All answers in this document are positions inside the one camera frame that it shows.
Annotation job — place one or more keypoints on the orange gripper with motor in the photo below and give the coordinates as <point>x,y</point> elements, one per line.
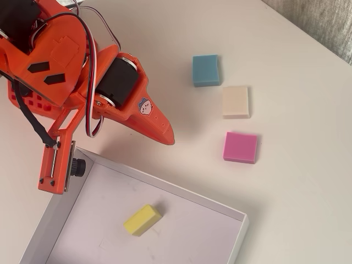
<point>116,82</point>

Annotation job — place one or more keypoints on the yellow foam cuboid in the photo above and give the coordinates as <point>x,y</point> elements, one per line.
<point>143,220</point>

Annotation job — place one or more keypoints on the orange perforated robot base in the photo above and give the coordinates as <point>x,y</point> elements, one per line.
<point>20,101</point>

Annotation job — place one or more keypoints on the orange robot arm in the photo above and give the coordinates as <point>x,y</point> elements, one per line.
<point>55,35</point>

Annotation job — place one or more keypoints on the blue foam cuboid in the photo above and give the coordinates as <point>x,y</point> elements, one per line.
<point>205,69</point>

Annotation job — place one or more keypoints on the beige foam cuboid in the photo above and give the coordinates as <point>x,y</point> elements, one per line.
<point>236,100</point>

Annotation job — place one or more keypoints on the pink foam cuboid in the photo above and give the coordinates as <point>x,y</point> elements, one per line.
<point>239,147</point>

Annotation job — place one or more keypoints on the white shallow cardboard bin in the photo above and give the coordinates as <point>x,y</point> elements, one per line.
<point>192,233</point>

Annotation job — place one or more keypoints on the cartoon animal sticker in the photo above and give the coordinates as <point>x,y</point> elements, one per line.
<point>145,107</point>

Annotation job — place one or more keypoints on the grey metal plate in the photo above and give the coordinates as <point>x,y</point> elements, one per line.
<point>72,3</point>

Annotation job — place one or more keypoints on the grey woven carpet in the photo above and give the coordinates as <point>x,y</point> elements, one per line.
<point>324,22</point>

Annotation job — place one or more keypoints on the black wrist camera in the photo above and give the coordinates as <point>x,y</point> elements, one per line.
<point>78,167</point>

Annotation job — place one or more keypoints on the orange camera mount bracket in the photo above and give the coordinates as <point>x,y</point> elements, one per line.
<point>46,170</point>

